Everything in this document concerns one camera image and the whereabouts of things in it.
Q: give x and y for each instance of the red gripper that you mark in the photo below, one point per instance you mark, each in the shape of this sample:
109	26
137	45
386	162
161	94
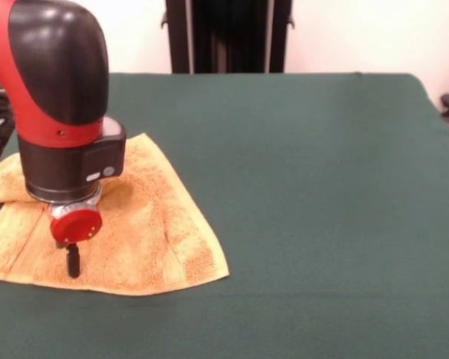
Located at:
75	226

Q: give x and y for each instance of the orange terry towel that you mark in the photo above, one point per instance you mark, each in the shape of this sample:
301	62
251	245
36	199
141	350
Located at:
134	232

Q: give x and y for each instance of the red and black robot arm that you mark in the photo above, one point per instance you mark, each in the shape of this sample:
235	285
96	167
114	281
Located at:
60	93

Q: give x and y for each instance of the dark green table cloth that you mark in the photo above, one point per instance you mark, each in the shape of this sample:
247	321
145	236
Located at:
303	224

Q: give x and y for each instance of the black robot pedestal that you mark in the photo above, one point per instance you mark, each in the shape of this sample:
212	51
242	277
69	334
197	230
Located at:
228	37

